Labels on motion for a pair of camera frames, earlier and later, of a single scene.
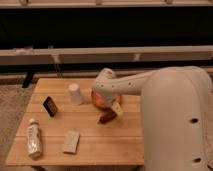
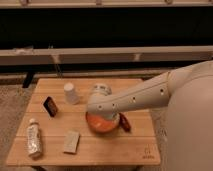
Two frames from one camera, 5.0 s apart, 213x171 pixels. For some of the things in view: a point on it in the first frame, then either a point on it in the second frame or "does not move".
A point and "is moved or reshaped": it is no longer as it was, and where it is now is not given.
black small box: x=50 y=105 does not move
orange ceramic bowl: x=103 y=103 is moved or reshaped
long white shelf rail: x=108 y=55 does not move
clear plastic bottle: x=34 y=141 does not move
